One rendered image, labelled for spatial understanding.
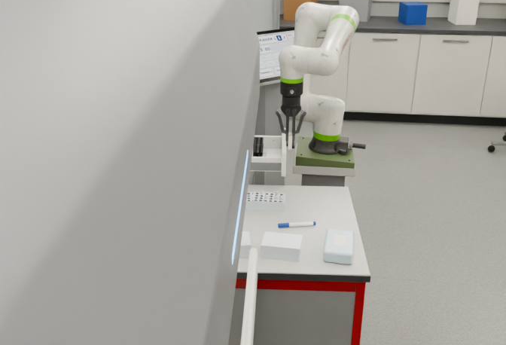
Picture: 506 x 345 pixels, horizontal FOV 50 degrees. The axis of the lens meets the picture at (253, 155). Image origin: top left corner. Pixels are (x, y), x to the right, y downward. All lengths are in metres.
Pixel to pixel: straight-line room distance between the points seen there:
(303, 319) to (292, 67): 0.93
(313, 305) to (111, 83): 1.50
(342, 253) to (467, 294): 1.43
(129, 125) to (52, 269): 0.16
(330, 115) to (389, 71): 2.81
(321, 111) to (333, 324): 0.99
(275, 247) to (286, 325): 0.27
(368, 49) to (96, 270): 4.93
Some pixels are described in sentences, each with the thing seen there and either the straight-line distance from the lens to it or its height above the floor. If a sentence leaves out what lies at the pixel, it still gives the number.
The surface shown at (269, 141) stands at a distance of 2.44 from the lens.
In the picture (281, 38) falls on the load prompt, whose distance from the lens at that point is 3.25.
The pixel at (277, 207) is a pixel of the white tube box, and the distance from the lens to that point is 2.08.
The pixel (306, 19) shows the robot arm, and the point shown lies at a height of 1.38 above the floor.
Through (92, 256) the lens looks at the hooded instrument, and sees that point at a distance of 0.29.
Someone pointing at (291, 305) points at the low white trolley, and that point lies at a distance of 1.85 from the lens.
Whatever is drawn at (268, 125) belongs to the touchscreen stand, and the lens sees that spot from 3.27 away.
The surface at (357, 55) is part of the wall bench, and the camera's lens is 5.17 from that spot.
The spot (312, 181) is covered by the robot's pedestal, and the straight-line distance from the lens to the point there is 2.55.
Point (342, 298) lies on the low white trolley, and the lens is 1.84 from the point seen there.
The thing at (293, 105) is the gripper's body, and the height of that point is 1.10.
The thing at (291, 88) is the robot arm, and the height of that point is 1.17.
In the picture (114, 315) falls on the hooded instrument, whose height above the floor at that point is 1.59.
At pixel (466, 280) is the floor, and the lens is 3.22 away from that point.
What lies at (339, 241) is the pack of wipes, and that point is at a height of 0.81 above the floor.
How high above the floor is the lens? 1.77
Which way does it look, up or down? 23 degrees down
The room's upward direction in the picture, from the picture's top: straight up
